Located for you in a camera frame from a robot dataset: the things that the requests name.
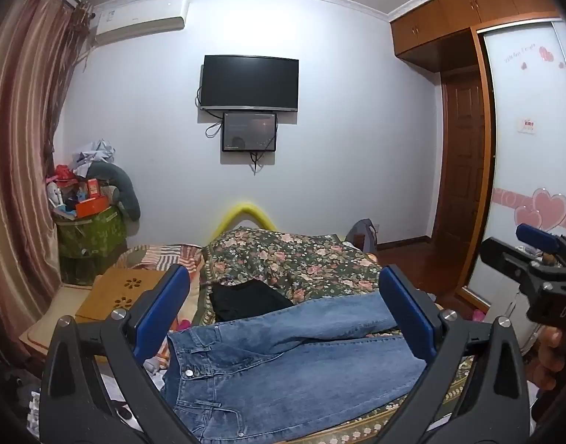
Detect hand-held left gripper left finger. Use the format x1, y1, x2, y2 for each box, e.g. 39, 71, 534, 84
39, 263, 205, 444

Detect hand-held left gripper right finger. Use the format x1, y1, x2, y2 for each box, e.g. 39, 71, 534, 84
379, 263, 535, 444

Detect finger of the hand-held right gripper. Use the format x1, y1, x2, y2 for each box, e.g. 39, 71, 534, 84
479, 237, 547, 288
516, 223, 566, 260

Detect blue denim pants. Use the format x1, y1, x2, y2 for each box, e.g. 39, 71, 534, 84
160, 292, 434, 440

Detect person's right hand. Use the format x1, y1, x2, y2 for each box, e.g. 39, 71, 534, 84
527, 327, 566, 393

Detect wooden laptop table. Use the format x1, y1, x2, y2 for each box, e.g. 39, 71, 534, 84
75, 268, 173, 322

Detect striped blanket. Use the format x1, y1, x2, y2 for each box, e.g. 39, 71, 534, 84
119, 243, 205, 273

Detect white heart-print wardrobe door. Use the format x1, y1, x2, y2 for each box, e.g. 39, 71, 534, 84
456, 18, 566, 315

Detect black garment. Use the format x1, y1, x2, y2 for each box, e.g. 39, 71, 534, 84
209, 280, 295, 323

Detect grey backpack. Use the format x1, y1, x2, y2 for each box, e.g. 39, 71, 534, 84
345, 218, 380, 254

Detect light wooden board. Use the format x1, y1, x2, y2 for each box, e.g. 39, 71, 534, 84
21, 284, 99, 357

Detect brown wooden door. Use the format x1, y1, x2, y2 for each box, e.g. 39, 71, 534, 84
433, 67, 489, 242

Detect floral green blanket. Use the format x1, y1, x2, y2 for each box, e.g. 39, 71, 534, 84
190, 226, 478, 444

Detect orange box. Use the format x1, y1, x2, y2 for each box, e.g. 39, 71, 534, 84
75, 196, 110, 218

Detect grey plush toy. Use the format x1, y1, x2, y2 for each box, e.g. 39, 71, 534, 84
91, 162, 141, 220

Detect yellow foam headboard pad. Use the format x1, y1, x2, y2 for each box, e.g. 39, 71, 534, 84
213, 199, 278, 236

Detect pile of grey clothes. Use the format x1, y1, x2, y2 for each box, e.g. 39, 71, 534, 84
75, 139, 116, 168

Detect striped maroon curtain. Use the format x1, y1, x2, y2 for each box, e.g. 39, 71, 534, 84
0, 0, 95, 357

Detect wooden overhead cabinet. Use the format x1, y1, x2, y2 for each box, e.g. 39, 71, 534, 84
389, 0, 565, 72

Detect white air conditioner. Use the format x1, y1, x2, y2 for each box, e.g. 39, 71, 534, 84
94, 0, 190, 47

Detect small black wall monitor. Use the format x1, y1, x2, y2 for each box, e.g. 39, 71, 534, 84
221, 111, 278, 152

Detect black wall television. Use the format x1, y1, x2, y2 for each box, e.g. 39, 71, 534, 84
200, 54, 299, 112

